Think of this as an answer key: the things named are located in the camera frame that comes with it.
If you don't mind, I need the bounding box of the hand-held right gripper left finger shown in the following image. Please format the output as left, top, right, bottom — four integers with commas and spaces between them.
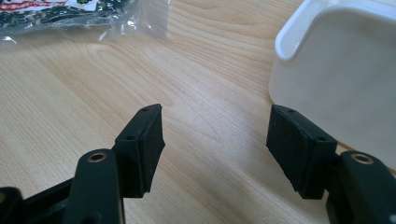
111, 103, 166, 199

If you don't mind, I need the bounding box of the white plastic container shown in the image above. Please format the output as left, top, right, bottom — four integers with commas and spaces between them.
268, 0, 396, 172

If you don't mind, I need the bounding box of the clear plastic snack bag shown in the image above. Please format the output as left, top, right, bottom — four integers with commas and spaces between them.
0, 0, 172, 49

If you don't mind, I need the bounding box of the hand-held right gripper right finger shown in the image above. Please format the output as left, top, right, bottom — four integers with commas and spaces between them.
265, 104, 339, 201

